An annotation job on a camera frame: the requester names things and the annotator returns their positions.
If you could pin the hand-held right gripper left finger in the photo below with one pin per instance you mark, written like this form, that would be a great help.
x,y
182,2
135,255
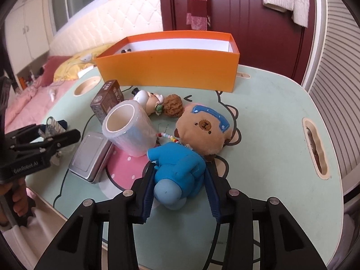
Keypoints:
x,y
147,191

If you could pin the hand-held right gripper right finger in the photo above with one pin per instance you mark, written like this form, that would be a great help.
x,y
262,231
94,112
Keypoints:
x,y
212,194

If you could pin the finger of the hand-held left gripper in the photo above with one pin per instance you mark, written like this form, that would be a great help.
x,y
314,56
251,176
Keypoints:
x,y
62,139
26,136

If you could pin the blue toy figurine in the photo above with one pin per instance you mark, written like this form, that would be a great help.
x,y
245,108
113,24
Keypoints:
x,y
177,166

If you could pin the black and white plush toy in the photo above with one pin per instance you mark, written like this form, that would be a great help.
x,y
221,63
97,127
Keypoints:
x,y
126,51

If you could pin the orange cardboard box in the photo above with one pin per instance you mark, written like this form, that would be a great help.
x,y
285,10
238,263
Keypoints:
x,y
168,70

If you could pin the green cartoon printed desktop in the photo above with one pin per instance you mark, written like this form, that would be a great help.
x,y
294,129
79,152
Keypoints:
x,y
275,135

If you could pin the person's left hand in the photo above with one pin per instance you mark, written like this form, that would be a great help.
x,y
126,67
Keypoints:
x,y
20,201

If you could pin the silver metal tin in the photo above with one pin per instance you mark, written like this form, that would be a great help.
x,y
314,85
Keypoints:
x,y
87,157

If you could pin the pink blanket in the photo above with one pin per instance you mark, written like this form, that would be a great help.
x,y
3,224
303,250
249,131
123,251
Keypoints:
x,y
31,104

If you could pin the clear tape roll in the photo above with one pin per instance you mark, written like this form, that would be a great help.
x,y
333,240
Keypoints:
x,y
132,135

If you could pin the brown milk carton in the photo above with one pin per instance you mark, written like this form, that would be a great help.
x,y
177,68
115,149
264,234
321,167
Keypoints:
x,y
108,101

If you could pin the brown bear plush toy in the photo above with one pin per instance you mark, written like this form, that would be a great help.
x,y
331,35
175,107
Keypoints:
x,y
202,129

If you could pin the pink pillow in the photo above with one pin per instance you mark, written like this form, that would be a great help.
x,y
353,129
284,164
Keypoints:
x,y
54,67

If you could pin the yellow pillow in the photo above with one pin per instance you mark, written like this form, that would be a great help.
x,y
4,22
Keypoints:
x,y
73,64

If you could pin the white wardrobe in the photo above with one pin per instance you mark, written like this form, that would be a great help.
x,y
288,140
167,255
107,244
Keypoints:
x,y
28,31

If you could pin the cream padded headboard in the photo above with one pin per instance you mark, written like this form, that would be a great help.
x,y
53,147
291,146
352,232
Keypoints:
x,y
118,17

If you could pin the window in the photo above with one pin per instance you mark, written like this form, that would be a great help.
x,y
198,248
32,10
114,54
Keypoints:
x,y
78,0

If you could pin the dark red door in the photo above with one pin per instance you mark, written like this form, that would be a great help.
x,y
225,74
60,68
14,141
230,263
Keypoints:
x,y
253,39

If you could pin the white slatted panel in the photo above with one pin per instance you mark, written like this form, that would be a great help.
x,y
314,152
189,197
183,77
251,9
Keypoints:
x,y
337,76

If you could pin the red and white scarf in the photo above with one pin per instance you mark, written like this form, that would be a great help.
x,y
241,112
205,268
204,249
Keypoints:
x,y
197,5

